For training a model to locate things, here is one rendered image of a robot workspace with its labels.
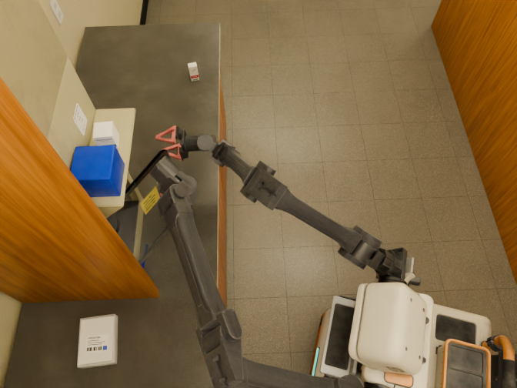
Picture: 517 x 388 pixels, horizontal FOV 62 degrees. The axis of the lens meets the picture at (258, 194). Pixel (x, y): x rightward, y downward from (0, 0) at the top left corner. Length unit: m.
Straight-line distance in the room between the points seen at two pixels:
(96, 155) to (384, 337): 0.84
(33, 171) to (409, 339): 0.93
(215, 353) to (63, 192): 0.47
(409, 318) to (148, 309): 0.90
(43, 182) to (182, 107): 1.21
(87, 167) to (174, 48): 1.30
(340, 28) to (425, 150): 1.31
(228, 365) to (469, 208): 2.35
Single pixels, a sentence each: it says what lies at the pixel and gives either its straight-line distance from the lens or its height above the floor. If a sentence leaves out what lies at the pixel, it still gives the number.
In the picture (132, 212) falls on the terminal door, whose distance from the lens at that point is 1.39.
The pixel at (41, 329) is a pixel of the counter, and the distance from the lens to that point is 1.76.
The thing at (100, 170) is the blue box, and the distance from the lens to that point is 1.11.
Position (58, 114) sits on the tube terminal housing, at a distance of 1.13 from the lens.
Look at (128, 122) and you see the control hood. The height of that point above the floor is 1.51.
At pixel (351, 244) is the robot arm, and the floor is 1.29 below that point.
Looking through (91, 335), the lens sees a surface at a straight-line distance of 1.64.
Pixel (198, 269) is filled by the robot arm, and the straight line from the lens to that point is 1.05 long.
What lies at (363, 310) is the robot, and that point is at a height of 1.32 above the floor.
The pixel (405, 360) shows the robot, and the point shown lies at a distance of 1.18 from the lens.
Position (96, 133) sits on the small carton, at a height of 1.57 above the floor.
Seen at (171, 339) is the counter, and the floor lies 0.94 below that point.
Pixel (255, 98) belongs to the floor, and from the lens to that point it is 3.30.
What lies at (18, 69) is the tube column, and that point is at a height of 1.86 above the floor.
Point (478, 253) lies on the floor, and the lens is 2.95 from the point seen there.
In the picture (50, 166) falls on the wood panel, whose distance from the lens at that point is 0.87.
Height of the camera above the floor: 2.48
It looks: 61 degrees down
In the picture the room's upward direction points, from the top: 2 degrees counter-clockwise
